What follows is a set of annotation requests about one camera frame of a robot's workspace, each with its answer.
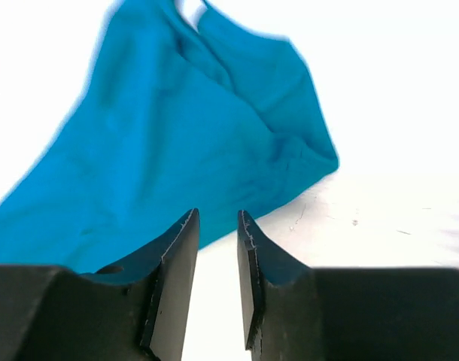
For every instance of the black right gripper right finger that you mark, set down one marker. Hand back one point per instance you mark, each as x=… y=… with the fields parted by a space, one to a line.
x=291 y=311

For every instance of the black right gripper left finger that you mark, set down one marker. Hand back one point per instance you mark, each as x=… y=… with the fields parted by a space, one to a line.
x=133 y=309

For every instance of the blue t shirt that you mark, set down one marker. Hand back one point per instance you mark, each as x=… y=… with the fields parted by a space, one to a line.
x=175 y=117

